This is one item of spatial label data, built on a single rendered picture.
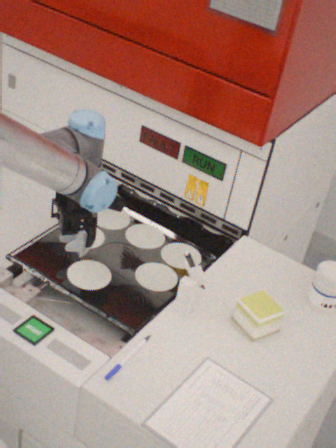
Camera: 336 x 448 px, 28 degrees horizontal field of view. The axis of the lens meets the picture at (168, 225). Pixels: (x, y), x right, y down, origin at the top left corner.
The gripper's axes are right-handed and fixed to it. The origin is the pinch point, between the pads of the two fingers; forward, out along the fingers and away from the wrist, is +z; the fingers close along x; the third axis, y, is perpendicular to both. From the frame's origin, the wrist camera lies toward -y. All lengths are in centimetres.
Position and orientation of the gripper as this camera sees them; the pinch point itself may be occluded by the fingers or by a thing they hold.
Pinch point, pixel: (83, 251)
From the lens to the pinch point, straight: 155.8
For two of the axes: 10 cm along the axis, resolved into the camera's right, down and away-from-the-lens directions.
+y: -8.7, 1.6, -4.6
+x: 4.6, 5.8, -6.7
